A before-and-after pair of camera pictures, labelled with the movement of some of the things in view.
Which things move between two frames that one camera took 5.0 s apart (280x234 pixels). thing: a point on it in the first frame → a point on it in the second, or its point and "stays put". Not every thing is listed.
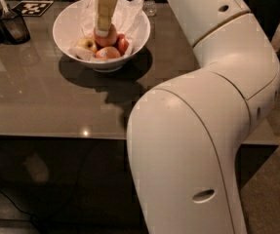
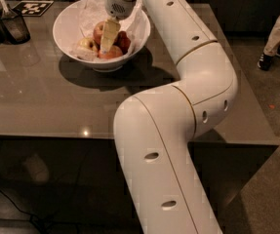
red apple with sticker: x=107 y=53 stays put
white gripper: x=105 y=9 → x=120 y=8
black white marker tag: x=32 y=8 stays put
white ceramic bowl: x=66 y=29 stays put
